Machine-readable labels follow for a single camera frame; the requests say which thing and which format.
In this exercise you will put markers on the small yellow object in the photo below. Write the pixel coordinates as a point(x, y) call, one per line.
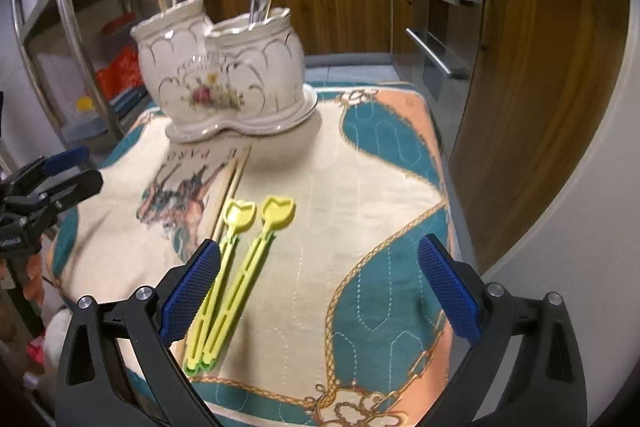
point(85, 103)

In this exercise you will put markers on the metal shelf rack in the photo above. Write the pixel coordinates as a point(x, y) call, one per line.
point(65, 7)

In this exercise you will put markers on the wooden base cabinet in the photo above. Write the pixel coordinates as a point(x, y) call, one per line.
point(340, 7)

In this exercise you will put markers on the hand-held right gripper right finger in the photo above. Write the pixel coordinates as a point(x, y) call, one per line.
point(447, 292)

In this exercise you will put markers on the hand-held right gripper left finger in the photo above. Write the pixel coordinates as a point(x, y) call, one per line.
point(192, 289)

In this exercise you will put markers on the built-in steel oven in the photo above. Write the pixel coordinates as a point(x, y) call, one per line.
point(445, 32)

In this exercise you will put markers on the white floral ceramic utensil holder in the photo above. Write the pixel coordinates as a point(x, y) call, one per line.
point(225, 77)

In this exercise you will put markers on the printed quilted table mat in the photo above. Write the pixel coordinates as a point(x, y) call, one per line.
point(310, 217)

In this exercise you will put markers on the crumpled red plastic bag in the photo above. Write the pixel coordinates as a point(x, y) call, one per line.
point(120, 74)

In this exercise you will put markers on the red lidded plastic container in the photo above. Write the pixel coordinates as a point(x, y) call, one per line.
point(119, 26)

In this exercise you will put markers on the wooden cabinet end panel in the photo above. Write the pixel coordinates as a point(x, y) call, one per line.
point(540, 107)

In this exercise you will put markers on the yellow-green plastic chopsticks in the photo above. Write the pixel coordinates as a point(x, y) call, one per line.
point(277, 209)

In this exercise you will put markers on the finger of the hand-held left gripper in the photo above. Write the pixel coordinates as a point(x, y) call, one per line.
point(75, 187)
point(65, 159)

